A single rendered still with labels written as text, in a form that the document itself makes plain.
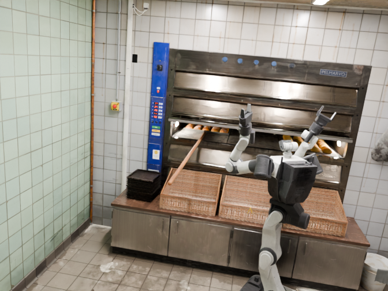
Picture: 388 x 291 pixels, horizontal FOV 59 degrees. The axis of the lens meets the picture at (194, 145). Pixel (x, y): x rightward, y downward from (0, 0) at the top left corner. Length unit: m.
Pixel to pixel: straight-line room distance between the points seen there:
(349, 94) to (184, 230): 2.05
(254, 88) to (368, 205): 1.67
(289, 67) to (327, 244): 1.69
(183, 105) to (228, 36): 0.82
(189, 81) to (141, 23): 0.75
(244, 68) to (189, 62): 0.56
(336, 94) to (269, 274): 1.81
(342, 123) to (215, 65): 1.38
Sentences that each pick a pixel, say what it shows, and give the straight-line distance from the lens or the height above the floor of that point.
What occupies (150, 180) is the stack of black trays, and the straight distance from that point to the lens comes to 3.43.
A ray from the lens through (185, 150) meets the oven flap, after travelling 3.69.
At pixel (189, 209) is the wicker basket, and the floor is 0.61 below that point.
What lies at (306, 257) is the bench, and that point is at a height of 0.35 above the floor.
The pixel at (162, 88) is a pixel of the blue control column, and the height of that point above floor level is 1.70.
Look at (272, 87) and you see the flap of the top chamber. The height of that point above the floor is 1.81.
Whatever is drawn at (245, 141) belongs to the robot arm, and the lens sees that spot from 2.41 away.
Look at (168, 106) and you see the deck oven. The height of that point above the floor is 1.51.
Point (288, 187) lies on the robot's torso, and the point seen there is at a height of 1.24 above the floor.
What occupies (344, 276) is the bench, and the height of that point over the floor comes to 0.21.
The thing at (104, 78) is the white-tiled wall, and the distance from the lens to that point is 3.83.
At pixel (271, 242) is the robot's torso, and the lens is 2.74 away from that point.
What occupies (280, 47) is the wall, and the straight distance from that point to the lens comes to 3.50.
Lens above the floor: 2.03
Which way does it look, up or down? 14 degrees down
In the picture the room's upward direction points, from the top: 5 degrees clockwise
